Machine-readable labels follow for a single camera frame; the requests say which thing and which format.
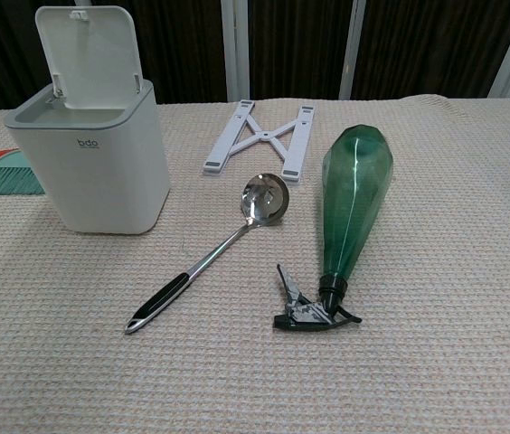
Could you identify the white square container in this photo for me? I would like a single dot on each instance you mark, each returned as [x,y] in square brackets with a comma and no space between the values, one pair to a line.
[101,181]

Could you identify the teal small hand brush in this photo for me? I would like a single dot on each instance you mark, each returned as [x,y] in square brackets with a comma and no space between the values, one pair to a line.
[11,178]

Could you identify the white folding laptop stand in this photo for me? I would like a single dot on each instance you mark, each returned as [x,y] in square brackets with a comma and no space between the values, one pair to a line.
[264,134]

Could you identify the green spray bottle black trigger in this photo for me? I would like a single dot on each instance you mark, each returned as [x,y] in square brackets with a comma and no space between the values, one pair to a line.
[354,203]

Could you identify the black backdrop curtain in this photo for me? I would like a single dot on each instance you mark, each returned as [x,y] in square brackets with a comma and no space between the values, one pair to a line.
[295,45]

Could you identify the beige woven table cloth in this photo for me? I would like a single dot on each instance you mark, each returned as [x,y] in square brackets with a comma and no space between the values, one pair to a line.
[418,316]

